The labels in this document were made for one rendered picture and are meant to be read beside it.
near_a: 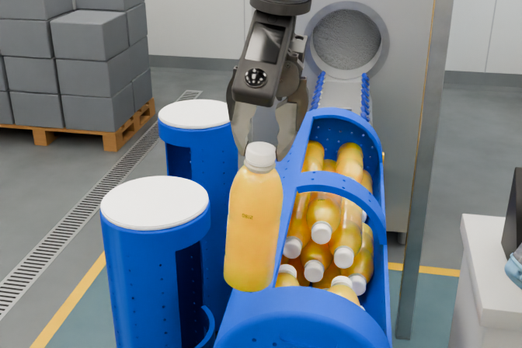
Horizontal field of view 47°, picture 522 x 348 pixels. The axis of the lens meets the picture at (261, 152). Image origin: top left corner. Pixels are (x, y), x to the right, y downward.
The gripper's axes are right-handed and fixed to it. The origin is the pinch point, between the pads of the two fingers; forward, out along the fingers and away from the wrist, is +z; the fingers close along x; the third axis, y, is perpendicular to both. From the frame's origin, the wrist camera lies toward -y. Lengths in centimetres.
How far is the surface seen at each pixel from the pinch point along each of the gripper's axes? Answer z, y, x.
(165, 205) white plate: 54, 55, 28
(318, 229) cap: 32.4, 28.5, -10.3
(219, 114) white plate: 61, 121, 27
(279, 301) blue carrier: 24.3, -0.9, -5.4
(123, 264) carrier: 65, 43, 35
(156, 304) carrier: 75, 42, 26
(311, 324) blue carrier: 24.5, -4.0, -10.5
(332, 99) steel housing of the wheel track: 72, 174, -13
